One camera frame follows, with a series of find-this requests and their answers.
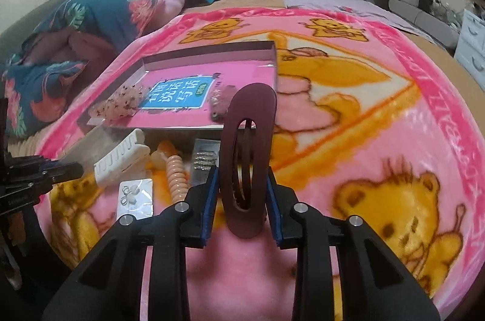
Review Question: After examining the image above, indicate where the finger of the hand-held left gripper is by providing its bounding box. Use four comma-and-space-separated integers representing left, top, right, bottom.
5, 154, 62, 174
0, 162, 84, 210

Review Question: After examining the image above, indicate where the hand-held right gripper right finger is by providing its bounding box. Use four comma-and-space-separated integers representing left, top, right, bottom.
265, 168, 442, 321

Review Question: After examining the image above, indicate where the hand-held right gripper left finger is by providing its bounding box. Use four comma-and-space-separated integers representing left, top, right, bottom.
42, 165, 221, 321

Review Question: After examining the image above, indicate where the peach spiral hair tie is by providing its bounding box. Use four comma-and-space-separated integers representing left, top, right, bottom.
152, 140, 190, 203

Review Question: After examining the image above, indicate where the clear box of rhinestone clips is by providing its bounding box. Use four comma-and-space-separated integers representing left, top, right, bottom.
187, 138, 221, 190

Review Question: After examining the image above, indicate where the white claw hair clip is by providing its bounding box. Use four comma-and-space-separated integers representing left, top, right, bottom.
93, 129, 153, 189

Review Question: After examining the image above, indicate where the earring card packet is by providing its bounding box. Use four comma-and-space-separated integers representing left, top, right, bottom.
116, 177, 155, 221

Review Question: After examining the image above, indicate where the maroon oval hair clip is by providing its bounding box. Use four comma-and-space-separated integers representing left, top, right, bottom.
219, 85, 278, 239

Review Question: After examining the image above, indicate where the shallow pink tray box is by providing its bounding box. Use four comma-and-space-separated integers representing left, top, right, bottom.
78, 40, 281, 133

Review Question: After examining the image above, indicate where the pink beaded hair accessory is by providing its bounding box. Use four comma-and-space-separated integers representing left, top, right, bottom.
90, 86, 151, 125

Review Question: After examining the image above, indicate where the pink bear printed blanket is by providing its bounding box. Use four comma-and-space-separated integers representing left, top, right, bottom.
38, 7, 479, 321

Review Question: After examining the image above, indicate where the blue floral quilt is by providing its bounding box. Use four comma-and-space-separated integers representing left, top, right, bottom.
2, 0, 187, 137

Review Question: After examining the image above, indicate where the light purple sheet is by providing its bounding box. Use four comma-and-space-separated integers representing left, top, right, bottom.
284, 0, 436, 41

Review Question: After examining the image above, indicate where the white drawer cabinet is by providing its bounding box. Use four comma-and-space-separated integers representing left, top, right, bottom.
454, 8, 485, 91

